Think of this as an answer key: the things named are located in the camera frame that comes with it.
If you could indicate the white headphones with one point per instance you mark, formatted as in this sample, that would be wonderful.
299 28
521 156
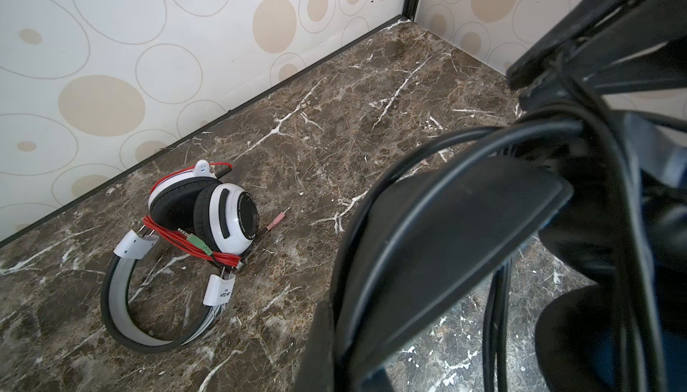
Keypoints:
197 213

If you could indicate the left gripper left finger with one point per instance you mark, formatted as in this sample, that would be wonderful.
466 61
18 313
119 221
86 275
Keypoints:
317 368

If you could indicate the black headphones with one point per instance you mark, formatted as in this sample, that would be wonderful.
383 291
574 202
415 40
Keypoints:
604 190

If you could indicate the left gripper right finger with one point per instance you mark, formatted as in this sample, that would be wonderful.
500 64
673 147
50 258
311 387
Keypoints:
378 382

